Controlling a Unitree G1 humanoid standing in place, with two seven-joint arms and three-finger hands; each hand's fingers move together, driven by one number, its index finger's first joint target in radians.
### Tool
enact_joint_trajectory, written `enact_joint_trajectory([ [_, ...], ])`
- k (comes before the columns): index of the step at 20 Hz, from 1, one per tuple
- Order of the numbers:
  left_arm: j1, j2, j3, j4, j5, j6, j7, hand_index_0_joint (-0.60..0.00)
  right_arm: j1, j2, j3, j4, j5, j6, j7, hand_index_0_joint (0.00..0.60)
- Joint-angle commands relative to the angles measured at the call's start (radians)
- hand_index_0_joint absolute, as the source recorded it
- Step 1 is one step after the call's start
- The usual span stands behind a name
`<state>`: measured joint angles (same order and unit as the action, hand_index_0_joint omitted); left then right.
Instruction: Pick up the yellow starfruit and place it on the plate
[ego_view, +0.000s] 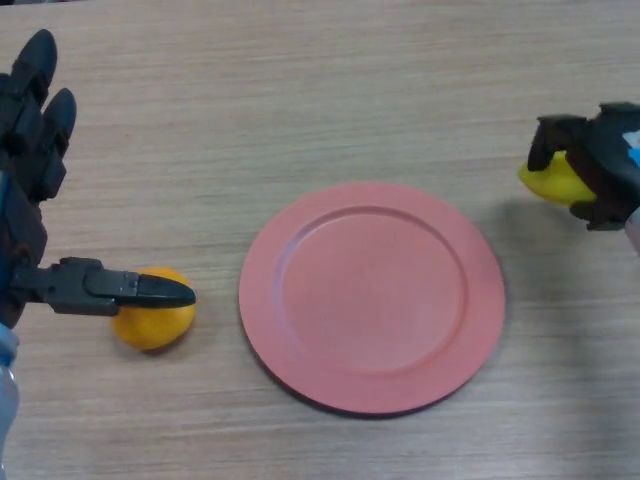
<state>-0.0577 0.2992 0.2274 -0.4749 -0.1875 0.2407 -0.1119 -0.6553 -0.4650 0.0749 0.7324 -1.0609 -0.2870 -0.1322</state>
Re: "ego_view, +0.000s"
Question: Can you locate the orange pear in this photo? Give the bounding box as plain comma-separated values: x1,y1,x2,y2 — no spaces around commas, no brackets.
110,267,196,353

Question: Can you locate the yellow starfruit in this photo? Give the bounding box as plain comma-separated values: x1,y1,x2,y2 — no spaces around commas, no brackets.
517,151,599,207

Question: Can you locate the pink round plate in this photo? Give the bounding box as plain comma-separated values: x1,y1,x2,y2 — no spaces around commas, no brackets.
238,182,507,417

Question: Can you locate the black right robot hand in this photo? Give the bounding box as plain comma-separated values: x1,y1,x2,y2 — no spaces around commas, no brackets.
527,102,640,231

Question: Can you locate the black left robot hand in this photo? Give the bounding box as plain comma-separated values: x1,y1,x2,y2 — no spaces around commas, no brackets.
0,28,197,330

